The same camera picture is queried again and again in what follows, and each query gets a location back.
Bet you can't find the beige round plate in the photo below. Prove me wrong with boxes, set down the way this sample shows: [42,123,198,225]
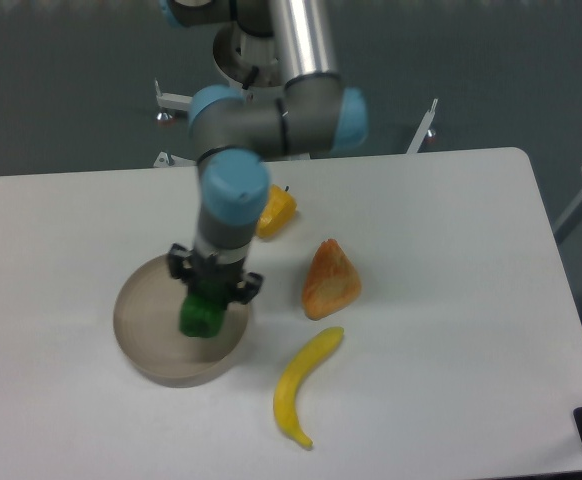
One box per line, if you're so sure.
[113,255,253,388]

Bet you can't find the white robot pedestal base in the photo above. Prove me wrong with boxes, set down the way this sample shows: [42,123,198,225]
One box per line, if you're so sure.
[153,23,438,168]

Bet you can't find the yellow banana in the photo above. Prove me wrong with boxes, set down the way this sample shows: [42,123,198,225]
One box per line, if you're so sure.
[272,326,345,450]

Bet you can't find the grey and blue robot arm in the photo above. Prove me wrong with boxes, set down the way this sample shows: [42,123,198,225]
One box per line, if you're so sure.
[160,1,368,308]

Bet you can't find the green bell pepper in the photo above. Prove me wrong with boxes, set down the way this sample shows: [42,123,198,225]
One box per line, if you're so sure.
[179,282,227,338]

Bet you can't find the yellow bell pepper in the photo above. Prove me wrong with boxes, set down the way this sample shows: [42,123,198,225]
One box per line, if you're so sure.
[255,184,297,239]

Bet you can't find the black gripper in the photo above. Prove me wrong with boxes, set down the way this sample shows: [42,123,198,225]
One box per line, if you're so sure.
[166,243,263,304]

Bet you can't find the orange triangular fruit slice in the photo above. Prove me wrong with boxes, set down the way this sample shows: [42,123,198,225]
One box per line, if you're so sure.
[301,239,362,321]

